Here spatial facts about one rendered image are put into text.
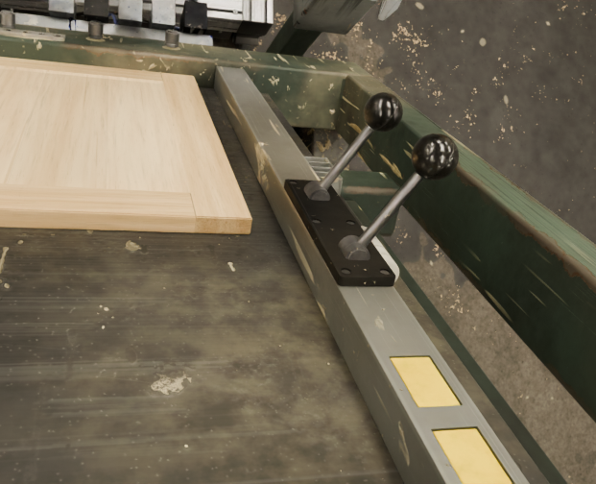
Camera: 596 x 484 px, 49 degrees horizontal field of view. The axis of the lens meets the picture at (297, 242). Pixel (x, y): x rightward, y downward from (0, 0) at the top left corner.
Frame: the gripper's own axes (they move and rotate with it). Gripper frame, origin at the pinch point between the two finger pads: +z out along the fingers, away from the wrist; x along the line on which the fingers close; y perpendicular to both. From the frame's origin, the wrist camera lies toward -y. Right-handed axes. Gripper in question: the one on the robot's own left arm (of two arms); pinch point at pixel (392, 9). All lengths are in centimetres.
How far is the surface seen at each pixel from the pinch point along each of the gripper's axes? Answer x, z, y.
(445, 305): -91, 125, -63
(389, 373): 41.0, 7.4, -3.9
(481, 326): -91, 129, -77
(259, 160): 3.0, 21.3, 9.0
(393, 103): 12.5, 3.7, -2.0
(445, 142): 23.1, 0.0, -5.3
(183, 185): 13.1, 20.2, 16.0
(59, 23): -44, 38, 53
